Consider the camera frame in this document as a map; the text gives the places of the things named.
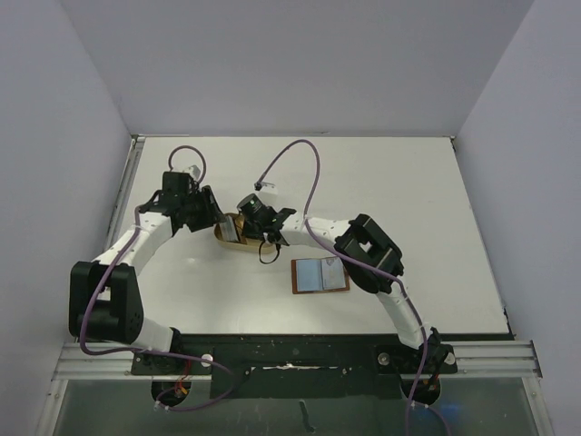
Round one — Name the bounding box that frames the beige oval tray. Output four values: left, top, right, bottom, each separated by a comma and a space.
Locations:
213, 213, 276, 254

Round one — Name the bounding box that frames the brown leather card holder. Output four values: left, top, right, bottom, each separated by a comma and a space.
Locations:
291, 258, 350, 294

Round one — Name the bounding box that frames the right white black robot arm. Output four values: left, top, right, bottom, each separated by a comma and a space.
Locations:
237, 193, 450, 372

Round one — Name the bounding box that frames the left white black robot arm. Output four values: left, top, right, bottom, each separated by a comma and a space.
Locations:
68, 171, 224, 373

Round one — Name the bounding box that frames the black thin wire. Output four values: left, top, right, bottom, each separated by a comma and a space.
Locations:
258, 240, 282, 265

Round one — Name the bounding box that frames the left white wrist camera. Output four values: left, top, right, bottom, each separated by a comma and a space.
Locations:
186, 165, 202, 180

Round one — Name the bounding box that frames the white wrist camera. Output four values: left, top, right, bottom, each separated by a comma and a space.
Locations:
254, 181, 278, 197
186, 165, 202, 180

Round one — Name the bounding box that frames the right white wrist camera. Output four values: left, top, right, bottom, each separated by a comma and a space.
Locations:
254, 181, 278, 197

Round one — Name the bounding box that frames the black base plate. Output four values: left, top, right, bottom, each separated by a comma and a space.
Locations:
131, 334, 458, 399

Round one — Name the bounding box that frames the aluminium frame rail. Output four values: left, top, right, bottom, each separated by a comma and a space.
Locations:
53, 337, 542, 381

